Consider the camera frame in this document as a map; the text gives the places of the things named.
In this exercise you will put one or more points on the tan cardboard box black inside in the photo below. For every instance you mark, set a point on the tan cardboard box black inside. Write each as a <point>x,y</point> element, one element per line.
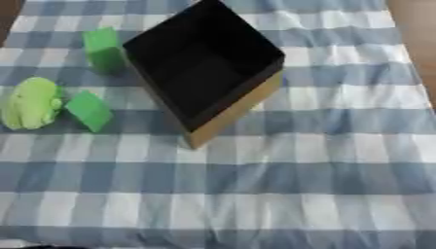
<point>204,69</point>

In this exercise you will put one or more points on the green rectangular block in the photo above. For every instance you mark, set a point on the green rectangular block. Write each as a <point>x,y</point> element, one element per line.
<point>89,110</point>
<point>103,50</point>

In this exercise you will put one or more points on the light green soft toy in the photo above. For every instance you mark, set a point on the light green soft toy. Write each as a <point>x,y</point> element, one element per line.
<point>31,103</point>

